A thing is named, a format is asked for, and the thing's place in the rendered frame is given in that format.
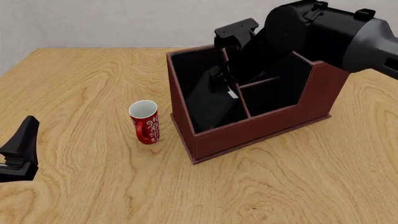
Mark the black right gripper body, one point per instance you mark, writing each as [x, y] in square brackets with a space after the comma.
[234, 63]

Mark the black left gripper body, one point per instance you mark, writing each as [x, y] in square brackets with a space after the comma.
[15, 171]

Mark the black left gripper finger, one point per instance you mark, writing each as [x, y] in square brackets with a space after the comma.
[24, 140]

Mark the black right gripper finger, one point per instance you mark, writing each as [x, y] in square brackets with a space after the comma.
[217, 80]

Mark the black book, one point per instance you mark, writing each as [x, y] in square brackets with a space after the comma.
[208, 105]

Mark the black and grey right robot arm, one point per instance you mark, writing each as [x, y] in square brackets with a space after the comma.
[326, 32]

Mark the red-brown desk caddy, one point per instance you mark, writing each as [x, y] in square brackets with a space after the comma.
[264, 130]

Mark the small flat plate on stalk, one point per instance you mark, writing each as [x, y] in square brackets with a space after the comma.
[236, 28]

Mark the red mug with white pattern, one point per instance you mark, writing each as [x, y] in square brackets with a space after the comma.
[148, 126]

